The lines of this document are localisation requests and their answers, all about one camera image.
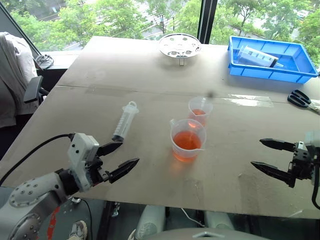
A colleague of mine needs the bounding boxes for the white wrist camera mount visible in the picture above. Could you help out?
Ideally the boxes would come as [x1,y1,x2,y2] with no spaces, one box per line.
[304,130,320,186]
[67,132,100,193]

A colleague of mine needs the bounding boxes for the clear plastic syringe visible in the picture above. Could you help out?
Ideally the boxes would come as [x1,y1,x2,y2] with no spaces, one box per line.
[111,100,139,144]

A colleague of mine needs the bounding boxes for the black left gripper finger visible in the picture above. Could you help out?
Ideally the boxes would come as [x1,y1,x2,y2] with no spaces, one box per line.
[96,141,124,158]
[108,157,140,185]

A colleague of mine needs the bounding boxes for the thin white cable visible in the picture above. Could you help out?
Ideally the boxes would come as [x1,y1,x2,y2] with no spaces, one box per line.
[180,207,206,228]

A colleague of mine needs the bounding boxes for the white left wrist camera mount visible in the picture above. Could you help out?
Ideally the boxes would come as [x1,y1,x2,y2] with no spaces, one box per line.
[67,132,100,193]

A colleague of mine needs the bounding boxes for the black window frame post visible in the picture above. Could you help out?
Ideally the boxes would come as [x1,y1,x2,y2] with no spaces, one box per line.
[196,0,219,45]

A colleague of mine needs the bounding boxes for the grey rounded robot body shell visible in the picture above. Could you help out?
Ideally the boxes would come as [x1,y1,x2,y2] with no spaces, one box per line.
[128,204,272,240]

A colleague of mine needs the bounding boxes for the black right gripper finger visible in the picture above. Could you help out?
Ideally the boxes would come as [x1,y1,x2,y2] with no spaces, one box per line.
[259,138,297,153]
[250,161,297,189]

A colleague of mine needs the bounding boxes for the coiled grey cable bundle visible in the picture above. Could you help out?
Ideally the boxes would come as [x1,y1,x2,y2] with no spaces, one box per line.
[34,53,55,70]

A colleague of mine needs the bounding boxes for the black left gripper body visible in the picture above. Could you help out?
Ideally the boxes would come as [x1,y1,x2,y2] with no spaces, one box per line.
[84,149,111,188]

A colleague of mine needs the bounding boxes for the white sneaker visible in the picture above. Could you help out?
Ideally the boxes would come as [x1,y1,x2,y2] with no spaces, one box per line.
[66,220,89,240]

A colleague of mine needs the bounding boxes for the big syringe with black plunger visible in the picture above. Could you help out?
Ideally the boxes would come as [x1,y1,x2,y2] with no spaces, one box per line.
[236,45,285,69]

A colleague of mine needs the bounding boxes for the clear tape strip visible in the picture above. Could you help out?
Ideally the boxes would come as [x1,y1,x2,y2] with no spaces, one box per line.
[227,93,275,108]

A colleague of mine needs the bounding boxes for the white round perforated stand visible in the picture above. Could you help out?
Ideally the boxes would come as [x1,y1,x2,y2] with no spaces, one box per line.
[158,32,203,67]

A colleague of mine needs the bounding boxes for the black chair armrest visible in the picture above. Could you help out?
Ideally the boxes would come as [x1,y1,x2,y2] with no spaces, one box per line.
[23,75,50,105]

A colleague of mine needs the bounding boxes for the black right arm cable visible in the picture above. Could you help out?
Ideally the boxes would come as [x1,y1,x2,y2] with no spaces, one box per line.
[311,163,320,211]

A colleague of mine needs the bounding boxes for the grey cloth-covered chair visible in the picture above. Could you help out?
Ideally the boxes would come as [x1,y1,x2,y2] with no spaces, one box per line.
[0,31,39,129]

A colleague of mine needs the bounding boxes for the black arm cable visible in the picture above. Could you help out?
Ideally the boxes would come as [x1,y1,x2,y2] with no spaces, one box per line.
[0,133,76,187]
[311,163,320,211]

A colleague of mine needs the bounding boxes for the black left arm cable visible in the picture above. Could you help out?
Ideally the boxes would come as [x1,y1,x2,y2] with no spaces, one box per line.
[0,133,76,187]

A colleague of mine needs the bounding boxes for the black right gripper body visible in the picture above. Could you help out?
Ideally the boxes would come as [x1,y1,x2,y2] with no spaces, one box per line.
[287,141,316,189]

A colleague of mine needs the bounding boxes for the small beaker with orange liquid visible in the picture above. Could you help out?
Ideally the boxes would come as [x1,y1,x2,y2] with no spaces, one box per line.
[187,96,214,128]

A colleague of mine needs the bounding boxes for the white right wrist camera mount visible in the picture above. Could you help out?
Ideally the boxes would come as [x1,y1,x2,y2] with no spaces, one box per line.
[304,130,320,186]

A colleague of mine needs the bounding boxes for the black-handled scissors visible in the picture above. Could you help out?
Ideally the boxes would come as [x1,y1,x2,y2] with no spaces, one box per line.
[286,89,320,113]

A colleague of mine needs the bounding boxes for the blue plastic tray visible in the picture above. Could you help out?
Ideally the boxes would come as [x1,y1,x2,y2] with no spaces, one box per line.
[227,35,320,85]

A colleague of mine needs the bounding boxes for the large beaker with orange liquid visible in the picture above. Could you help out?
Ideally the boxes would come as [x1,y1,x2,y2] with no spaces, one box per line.
[169,118,208,163]

